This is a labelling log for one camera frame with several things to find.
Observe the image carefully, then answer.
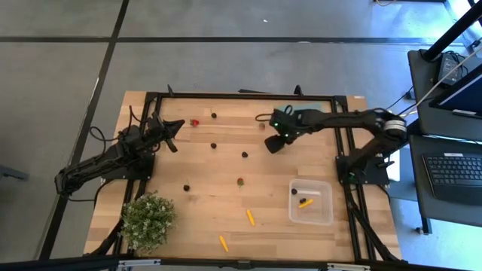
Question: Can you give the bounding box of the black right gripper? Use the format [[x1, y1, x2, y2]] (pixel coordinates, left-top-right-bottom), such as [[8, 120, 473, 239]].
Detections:
[[264, 108, 303, 154]]

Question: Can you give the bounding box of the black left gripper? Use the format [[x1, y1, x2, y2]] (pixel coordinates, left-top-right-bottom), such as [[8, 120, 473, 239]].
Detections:
[[148, 111, 186, 154]]

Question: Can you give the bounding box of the clear plastic container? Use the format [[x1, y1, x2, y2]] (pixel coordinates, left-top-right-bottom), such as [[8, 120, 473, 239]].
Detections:
[[288, 179, 334, 227]]

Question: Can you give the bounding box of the green artificial potted plant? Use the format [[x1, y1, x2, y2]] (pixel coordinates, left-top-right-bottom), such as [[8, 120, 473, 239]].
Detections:
[[119, 191, 177, 253]]

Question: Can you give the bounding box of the white power strip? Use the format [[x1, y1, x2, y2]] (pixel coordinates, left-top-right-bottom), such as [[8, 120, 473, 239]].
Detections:
[[386, 149, 402, 182]]

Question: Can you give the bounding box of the dark grey desk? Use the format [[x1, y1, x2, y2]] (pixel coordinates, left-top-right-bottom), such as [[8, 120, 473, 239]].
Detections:
[[408, 134, 482, 229], [407, 48, 482, 142]]

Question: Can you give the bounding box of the grey chair base leg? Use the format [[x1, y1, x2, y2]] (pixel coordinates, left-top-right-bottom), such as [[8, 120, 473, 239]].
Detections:
[[0, 164, 29, 181]]

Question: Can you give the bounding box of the black keyboard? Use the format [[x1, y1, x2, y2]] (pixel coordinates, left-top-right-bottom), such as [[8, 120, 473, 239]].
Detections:
[[421, 152, 482, 206]]

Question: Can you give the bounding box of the black power adaptor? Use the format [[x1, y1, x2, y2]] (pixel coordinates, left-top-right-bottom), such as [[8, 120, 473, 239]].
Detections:
[[438, 52, 466, 86]]

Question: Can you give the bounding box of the black computer monitor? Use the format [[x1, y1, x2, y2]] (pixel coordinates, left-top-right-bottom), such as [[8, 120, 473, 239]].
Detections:
[[429, 62, 482, 120]]

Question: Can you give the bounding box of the black diagonal pole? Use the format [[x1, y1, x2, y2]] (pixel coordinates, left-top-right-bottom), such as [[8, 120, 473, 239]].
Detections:
[[421, 0, 482, 62]]

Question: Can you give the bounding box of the black aluminium table frame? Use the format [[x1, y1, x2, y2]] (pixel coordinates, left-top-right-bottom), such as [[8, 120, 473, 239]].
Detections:
[[84, 84, 407, 263]]

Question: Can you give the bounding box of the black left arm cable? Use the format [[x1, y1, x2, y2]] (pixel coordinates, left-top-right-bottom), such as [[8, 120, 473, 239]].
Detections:
[[89, 104, 143, 144]]

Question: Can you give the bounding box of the silver bracket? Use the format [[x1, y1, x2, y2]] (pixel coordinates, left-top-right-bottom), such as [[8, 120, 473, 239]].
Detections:
[[117, 258, 162, 269], [326, 263, 372, 271]]

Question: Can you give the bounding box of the black floor cable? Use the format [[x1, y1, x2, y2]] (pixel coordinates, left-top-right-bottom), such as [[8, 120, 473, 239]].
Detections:
[[383, 85, 418, 114]]

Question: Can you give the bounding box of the white cable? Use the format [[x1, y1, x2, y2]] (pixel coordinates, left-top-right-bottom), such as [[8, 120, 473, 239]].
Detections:
[[398, 44, 482, 117]]

